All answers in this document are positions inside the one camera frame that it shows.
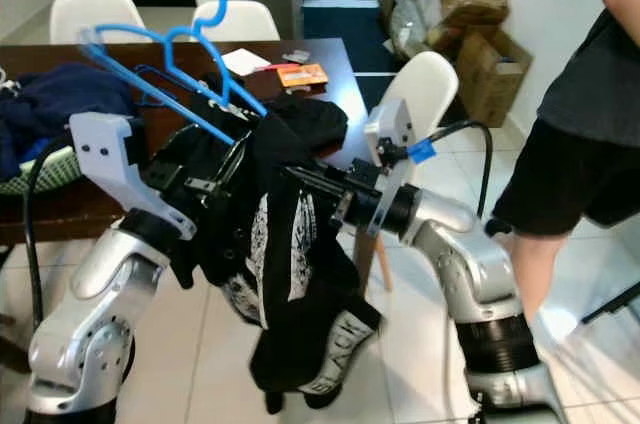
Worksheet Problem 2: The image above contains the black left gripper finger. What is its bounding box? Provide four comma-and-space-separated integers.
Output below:
222, 136, 251, 185

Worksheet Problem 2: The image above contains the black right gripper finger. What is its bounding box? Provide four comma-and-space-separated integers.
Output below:
285, 166, 341, 203

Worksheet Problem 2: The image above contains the black printed t-shirt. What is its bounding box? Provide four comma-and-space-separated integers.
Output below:
160, 94, 383, 415

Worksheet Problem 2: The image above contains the navy blue sweatshirt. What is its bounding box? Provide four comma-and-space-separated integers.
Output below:
0, 64, 141, 185

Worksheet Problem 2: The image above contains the white paper sheet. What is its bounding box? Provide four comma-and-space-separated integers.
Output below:
222, 47, 273, 77

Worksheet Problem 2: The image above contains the white plastic chair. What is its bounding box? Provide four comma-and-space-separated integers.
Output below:
192, 0, 281, 43
360, 51, 459, 295
50, 0, 146, 45

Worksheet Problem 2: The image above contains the light green laundry basket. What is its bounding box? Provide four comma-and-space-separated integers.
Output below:
0, 144, 61, 195

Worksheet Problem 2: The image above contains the dark blue rug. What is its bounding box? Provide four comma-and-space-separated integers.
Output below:
302, 0, 401, 70

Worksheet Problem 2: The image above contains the open brown cardboard box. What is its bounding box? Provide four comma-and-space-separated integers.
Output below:
455, 24, 533, 127

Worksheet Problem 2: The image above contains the stuffed grey plastic bag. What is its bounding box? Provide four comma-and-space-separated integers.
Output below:
385, 0, 451, 60

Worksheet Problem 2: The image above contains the person in black shorts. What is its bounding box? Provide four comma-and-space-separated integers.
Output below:
490, 0, 640, 330

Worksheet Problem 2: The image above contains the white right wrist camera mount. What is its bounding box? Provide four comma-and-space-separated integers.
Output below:
363, 96, 416, 237

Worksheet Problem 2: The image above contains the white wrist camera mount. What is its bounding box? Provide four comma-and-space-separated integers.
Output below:
363, 96, 416, 237
68, 112, 196, 240

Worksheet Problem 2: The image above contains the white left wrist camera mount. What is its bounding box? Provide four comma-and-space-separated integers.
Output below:
68, 112, 196, 240

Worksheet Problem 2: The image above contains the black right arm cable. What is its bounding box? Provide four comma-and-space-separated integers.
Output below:
405, 122, 493, 220

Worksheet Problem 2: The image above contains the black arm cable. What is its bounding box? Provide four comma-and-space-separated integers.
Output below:
405, 122, 493, 220
25, 134, 71, 325

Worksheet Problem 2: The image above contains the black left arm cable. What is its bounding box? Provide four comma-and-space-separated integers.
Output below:
25, 134, 71, 325

